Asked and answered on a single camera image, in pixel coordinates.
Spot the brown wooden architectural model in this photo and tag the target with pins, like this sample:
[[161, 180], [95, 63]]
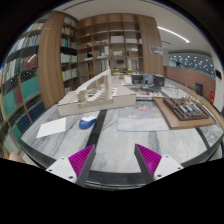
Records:
[[180, 113]]

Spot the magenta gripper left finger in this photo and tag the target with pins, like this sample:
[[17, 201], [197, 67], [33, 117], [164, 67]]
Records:
[[75, 168]]

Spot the light blue mouse pad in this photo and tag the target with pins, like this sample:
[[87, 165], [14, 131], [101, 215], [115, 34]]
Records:
[[145, 116]]

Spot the white architectural building model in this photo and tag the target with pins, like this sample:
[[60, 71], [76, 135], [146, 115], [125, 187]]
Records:
[[99, 93]]

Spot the wooden wall bookshelf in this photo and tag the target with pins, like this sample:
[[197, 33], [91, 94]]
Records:
[[124, 43]]

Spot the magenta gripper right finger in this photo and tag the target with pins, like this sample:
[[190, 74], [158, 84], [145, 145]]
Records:
[[153, 165]]

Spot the blue and white computer mouse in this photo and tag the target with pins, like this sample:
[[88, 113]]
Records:
[[87, 121]]

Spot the white paper sheet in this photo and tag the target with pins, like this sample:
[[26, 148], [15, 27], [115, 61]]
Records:
[[52, 127]]

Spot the left bookshelf with books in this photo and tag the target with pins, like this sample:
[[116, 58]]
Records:
[[41, 67]]

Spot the grey model on table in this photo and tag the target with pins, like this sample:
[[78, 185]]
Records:
[[148, 79]]

